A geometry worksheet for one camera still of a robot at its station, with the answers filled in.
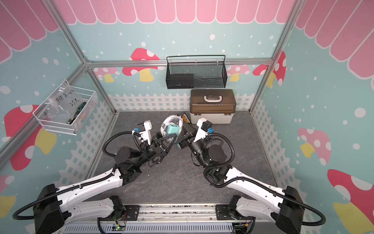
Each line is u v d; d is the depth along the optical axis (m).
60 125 0.65
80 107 0.74
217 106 0.94
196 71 0.96
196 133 0.52
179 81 0.87
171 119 0.55
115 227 0.72
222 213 0.74
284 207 0.40
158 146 0.51
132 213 0.74
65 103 0.71
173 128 0.55
